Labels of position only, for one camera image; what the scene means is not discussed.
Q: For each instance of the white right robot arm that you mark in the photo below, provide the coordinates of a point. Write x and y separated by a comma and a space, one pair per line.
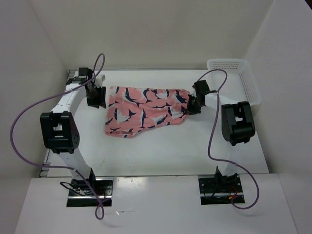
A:
237, 123

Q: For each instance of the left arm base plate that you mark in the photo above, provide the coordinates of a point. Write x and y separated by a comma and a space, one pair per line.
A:
82, 196

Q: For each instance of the pink shark print shorts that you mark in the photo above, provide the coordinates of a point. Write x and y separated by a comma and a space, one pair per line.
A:
133, 110

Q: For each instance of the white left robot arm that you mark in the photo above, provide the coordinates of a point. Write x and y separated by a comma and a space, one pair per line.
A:
59, 131

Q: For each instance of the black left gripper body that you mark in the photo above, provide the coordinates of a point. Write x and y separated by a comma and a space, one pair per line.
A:
90, 97

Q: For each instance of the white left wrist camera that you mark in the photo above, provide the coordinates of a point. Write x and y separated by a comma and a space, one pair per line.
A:
99, 80

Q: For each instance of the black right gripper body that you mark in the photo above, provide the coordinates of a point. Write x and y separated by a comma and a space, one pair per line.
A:
194, 107

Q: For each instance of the white plastic basket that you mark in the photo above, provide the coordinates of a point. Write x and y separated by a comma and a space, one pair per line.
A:
240, 85

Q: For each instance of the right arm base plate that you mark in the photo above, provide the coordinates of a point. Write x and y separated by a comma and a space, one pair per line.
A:
213, 192

